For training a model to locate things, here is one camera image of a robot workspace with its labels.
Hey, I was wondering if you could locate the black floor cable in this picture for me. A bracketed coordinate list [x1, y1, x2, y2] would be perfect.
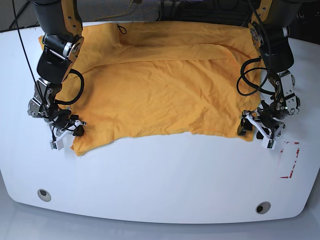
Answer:
[9, 0, 31, 29]

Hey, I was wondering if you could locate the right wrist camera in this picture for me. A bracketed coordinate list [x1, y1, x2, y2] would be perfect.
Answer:
[50, 139, 64, 151]

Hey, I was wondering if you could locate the orange t-shirt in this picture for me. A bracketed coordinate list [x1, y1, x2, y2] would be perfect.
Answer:
[70, 21, 260, 156]

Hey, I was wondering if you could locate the right table cable grommet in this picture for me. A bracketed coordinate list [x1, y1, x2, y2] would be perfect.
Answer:
[255, 201, 271, 215]

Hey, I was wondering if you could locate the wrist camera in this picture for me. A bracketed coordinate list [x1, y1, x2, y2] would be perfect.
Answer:
[50, 139, 64, 151]
[261, 137, 277, 150]

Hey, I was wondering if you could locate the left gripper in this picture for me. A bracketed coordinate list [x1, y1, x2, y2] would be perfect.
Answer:
[237, 107, 285, 140]

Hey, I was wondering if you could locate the left table cable grommet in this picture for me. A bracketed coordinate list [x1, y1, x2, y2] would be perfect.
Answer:
[37, 189, 52, 202]

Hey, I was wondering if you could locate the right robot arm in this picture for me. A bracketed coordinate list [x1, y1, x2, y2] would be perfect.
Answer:
[26, 0, 85, 149]

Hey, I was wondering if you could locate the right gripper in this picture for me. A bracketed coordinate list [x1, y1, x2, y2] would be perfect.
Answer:
[48, 113, 87, 141]

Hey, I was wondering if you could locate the yellow cable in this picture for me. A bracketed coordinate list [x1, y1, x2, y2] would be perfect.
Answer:
[91, 0, 133, 23]

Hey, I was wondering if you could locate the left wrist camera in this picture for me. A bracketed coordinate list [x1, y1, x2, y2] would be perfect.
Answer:
[261, 137, 277, 150]

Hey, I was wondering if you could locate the red tape rectangle marking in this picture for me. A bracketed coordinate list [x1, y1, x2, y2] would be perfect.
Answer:
[278, 141, 301, 179]

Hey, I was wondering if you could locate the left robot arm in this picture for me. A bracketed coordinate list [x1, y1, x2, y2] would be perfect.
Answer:
[237, 0, 303, 149]

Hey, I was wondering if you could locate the table cable grommet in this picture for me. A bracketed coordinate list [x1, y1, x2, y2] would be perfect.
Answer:
[37, 189, 52, 202]
[255, 201, 271, 215]

